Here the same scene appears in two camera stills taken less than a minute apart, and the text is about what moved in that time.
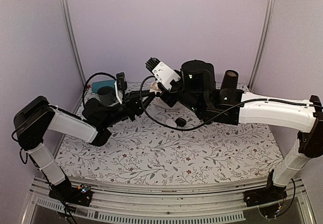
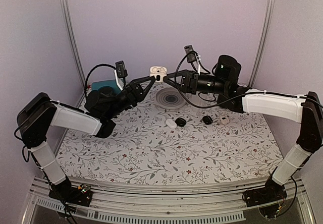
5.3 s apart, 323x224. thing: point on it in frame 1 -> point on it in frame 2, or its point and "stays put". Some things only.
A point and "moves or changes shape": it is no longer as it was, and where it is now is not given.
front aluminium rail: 120,205 stays put
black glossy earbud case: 180,122 stays put
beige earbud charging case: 155,86 moves or changes shape
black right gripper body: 167,101 -> 192,84
